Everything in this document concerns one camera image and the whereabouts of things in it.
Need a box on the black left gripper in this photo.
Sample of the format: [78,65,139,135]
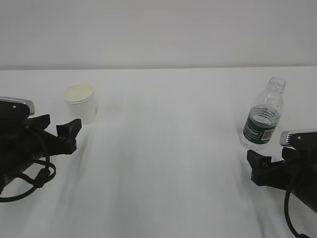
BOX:
[0,114,82,189]

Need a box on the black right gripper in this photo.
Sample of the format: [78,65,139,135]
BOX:
[247,147,317,212]

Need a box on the clear bottle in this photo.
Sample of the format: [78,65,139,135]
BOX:
[240,76,286,151]

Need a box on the white paper cup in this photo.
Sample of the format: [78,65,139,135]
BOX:
[63,83,96,125]

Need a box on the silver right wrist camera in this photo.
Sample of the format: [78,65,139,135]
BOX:
[279,129,317,151]

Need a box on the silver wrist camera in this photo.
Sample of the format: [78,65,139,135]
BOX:
[279,129,317,151]
[0,97,35,122]

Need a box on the black left camera cable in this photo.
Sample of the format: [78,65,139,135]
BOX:
[0,127,56,203]

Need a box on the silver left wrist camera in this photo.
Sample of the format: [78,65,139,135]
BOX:
[0,97,35,122]

